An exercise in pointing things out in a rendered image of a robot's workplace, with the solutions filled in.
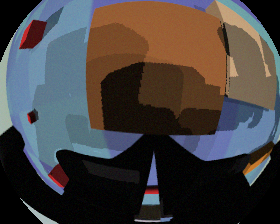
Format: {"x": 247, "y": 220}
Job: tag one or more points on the red square block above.
{"x": 31, "y": 117}
{"x": 58, "y": 176}
{"x": 33, "y": 34}

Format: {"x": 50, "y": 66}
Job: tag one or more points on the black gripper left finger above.
{"x": 127, "y": 173}

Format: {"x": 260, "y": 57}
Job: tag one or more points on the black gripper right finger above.
{"x": 180, "y": 173}

